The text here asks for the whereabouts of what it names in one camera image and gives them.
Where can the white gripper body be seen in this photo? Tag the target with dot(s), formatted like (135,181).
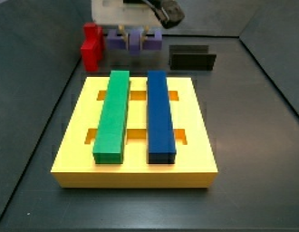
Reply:
(114,12)

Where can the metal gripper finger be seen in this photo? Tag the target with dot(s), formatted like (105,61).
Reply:
(122,33)
(145,33)

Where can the purple comb-shaped block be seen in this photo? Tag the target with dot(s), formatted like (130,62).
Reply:
(134,42)

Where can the black angled fixture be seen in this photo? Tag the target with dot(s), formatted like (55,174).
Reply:
(190,57)

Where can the yellow slotted board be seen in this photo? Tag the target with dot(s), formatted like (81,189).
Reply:
(193,169)

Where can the red comb-shaped block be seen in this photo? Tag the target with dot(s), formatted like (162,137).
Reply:
(91,46)

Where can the blue long block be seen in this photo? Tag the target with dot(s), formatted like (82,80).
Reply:
(159,125)

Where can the green long block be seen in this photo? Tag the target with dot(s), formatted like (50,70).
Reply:
(107,149)

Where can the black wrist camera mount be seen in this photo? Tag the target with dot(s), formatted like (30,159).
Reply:
(168,12)

